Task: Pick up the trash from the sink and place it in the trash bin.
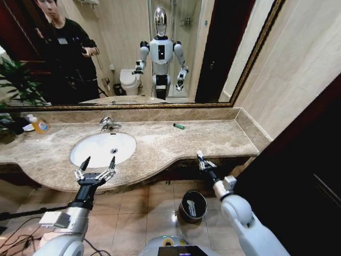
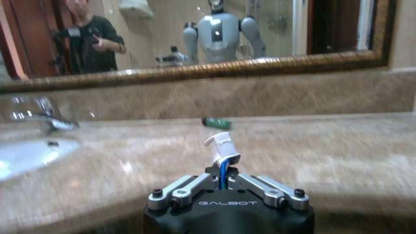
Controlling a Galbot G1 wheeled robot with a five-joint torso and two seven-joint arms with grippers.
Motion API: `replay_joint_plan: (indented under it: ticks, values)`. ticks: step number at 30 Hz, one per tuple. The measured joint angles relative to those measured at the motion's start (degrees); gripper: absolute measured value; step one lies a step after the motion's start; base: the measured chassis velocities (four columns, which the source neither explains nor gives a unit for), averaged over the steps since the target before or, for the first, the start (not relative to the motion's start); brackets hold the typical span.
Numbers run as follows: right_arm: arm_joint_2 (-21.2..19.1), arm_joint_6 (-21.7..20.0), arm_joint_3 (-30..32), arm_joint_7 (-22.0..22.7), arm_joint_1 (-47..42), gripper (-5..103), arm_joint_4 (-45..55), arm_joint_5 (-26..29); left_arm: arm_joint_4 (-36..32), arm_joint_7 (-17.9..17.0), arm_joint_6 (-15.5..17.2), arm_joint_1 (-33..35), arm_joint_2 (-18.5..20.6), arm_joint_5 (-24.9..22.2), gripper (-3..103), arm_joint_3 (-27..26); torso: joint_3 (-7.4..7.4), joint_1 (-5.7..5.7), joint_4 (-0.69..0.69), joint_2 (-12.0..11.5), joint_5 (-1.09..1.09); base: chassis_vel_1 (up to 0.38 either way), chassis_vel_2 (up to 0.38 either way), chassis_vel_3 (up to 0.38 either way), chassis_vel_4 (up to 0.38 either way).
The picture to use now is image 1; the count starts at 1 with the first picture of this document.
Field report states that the white robot front shell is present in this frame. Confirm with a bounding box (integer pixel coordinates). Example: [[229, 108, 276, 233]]
[[138, 234, 211, 256]]

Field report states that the green potted plant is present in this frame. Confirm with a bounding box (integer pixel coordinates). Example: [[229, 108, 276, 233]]
[[0, 111, 30, 142]]

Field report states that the mirrored white humanoid robot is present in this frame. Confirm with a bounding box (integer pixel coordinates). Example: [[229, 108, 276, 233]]
[[132, 6, 190, 101]]

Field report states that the white oval sink basin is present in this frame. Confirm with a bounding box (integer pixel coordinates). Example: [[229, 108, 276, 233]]
[[70, 132, 137, 169]]

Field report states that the thick black cable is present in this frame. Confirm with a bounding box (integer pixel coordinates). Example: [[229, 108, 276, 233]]
[[0, 205, 70, 221]]

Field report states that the white toilet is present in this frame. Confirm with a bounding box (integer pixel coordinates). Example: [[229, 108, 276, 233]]
[[119, 68, 141, 96]]

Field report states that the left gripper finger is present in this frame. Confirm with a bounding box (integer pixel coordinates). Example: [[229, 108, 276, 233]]
[[74, 156, 91, 182], [98, 156, 117, 181]]

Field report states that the orange soap bottle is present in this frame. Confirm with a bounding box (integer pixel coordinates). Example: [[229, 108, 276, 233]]
[[26, 114, 51, 134]]

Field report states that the thin black floor cable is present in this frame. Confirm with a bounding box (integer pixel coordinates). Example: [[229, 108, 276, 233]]
[[0, 215, 47, 255], [84, 238, 108, 256]]

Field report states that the dark wooden door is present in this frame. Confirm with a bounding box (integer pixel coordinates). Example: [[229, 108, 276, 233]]
[[234, 77, 341, 256]]

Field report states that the dark round trash bin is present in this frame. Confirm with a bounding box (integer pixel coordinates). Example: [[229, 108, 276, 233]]
[[178, 189, 208, 224]]

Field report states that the white trash in bin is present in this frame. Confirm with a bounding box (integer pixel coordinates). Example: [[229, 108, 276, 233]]
[[186, 198, 198, 217]]

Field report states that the gold framed wall mirror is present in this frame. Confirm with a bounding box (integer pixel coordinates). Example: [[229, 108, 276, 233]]
[[0, 0, 286, 112]]

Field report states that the person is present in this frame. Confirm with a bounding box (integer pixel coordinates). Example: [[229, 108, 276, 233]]
[[34, 0, 101, 105]]

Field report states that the chrome faucet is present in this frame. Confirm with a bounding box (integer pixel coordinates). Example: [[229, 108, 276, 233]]
[[99, 116, 123, 132]]

